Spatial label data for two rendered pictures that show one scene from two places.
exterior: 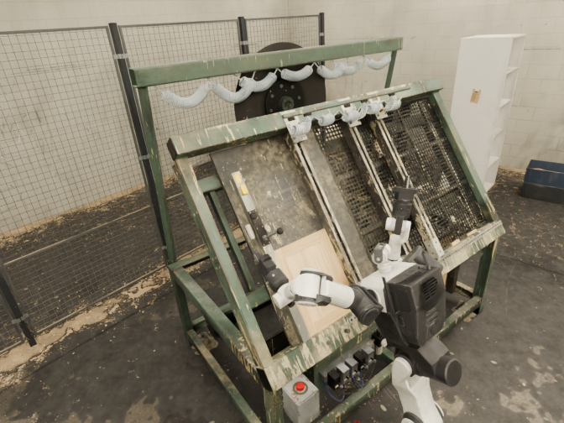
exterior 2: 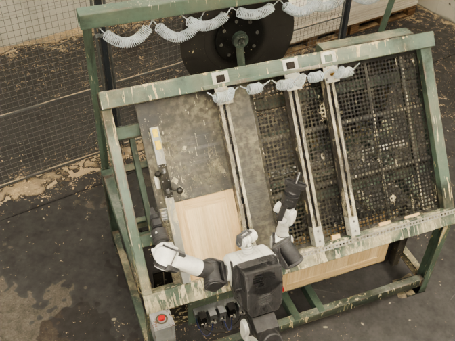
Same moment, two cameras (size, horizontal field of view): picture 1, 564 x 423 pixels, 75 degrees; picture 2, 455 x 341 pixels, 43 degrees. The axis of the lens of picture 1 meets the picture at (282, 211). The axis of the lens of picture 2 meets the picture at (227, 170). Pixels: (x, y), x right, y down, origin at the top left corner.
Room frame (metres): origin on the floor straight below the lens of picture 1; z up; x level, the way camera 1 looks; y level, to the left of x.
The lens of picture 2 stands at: (-0.64, -0.78, 3.69)
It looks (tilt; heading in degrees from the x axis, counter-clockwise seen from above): 41 degrees down; 13
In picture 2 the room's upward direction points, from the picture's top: 1 degrees clockwise
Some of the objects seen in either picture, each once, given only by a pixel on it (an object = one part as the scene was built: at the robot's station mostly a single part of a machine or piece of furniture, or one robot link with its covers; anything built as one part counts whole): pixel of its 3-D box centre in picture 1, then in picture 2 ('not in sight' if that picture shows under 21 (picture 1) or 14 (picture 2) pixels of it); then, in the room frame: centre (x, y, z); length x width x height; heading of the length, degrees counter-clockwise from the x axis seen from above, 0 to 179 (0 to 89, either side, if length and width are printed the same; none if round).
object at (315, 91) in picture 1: (285, 103); (239, 38); (2.67, -0.08, 1.85); 0.80 x 0.06 x 0.80; 125
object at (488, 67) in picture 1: (478, 117); not in sight; (5.02, -2.80, 1.03); 0.61 x 0.58 x 2.05; 135
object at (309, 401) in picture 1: (300, 401); (162, 328); (1.09, -0.03, 0.84); 0.12 x 0.12 x 0.18; 35
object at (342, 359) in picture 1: (357, 363); (229, 311); (1.40, -0.35, 0.69); 0.50 x 0.14 x 0.24; 125
